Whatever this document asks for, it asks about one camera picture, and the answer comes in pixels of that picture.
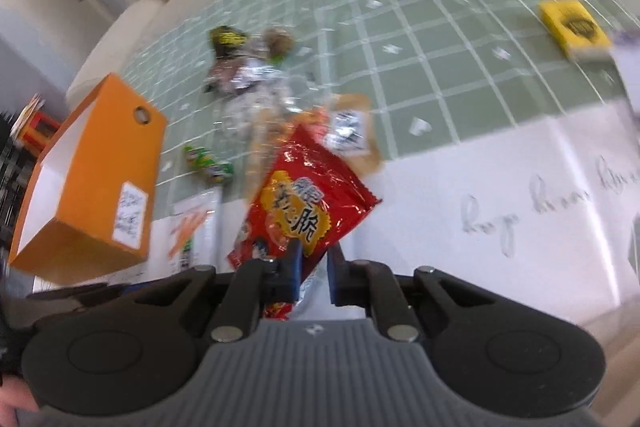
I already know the black wire rack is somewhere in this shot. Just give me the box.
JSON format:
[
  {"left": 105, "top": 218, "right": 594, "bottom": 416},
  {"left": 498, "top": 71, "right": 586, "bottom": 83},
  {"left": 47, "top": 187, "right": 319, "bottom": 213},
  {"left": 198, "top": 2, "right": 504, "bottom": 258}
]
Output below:
[{"left": 0, "top": 137, "right": 46, "bottom": 253}]

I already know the beige sofa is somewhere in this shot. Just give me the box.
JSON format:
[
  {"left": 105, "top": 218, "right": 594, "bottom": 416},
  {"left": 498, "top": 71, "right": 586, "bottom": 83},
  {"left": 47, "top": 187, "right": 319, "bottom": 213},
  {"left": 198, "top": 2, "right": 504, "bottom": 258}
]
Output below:
[{"left": 65, "top": 0, "right": 631, "bottom": 112}]

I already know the red snack bag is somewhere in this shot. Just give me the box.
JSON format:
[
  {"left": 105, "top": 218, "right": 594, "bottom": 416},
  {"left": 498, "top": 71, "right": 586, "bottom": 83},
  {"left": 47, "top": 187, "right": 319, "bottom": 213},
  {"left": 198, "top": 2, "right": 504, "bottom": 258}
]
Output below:
[{"left": 227, "top": 124, "right": 383, "bottom": 323}]

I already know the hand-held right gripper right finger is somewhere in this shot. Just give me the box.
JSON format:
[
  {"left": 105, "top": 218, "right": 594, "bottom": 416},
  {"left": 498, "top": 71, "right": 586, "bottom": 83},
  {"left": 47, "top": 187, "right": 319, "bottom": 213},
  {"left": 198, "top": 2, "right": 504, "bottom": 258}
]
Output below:
[{"left": 327, "top": 241, "right": 501, "bottom": 342}]

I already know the red stool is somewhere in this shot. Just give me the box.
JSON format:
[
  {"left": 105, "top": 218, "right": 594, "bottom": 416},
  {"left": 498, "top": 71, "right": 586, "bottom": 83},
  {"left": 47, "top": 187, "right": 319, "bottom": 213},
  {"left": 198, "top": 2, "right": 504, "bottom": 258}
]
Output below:
[{"left": 20, "top": 112, "right": 63, "bottom": 152}]

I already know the stack of magazines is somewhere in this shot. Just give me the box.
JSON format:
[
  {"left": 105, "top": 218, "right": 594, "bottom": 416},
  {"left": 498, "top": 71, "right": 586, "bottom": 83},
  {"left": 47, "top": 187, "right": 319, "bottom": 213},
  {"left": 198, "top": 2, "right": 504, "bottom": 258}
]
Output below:
[{"left": 10, "top": 94, "right": 43, "bottom": 132}]

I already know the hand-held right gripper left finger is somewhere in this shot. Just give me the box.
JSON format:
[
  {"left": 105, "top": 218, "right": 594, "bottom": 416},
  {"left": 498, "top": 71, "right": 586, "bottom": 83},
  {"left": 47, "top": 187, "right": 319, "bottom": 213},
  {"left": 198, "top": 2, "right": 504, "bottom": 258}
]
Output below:
[{"left": 125, "top": 241, "right": 303, "bottom": 342}]

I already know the dark green snack packet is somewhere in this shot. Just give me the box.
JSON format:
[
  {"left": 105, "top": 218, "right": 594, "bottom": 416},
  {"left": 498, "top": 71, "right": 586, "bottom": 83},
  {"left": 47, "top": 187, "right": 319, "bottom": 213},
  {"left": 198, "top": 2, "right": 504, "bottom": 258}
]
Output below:
[{"left": 209, "top": 25, "right": 249, "bottom": 58}]

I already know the white and orange snack packet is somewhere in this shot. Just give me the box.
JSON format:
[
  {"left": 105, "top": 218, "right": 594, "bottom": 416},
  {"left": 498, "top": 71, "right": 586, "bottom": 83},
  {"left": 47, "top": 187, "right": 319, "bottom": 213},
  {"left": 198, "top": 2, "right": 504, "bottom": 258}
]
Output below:
[{"left": 167, "top": 192, "right": 221, "bottom": 273}]

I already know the clear packet with brown snack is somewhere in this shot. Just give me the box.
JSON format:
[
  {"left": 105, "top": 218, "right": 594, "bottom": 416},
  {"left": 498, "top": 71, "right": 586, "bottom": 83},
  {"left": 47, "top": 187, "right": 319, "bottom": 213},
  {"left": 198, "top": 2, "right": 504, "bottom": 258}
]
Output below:
[{"left": 257, "top": 26, "right": 296, "bottom": 62}]

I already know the brown packet with white label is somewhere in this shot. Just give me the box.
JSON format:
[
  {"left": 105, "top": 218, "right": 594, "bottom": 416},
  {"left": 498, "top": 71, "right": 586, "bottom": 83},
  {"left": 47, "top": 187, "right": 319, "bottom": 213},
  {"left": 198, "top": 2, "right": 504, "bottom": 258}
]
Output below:
[{"left": 320, "top": 94, "right": 386, "bottom": 172}]

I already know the orange cardboard box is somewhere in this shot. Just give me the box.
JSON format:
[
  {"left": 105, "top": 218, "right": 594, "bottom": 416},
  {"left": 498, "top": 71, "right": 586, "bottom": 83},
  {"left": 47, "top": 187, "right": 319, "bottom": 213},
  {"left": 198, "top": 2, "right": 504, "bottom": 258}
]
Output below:
[{"left": 7, "top": 73, "right": 168, "bottom": 285}]

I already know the clear plastic snack packet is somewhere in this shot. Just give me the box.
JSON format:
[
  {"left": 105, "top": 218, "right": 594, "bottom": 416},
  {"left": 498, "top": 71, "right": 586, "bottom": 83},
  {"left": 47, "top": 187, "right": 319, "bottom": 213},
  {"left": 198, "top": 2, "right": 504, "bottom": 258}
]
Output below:
[{"left": 225, "top": 77, "right": 331, "bottom": 148}]

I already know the yellow box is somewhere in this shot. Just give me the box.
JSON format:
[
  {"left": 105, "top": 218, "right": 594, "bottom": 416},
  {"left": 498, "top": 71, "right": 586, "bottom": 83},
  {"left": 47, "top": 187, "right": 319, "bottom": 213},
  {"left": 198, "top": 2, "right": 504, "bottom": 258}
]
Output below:
[{"left": 537, "top": 0, "right": 616, "bottom": 60}]

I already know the green candy packet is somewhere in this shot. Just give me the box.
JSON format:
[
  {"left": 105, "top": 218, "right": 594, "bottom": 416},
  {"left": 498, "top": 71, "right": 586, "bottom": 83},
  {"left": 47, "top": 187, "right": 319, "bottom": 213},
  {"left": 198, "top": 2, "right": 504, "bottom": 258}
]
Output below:
[{"left": 182, "top": 144, "right": 235, "bottom": 184}]

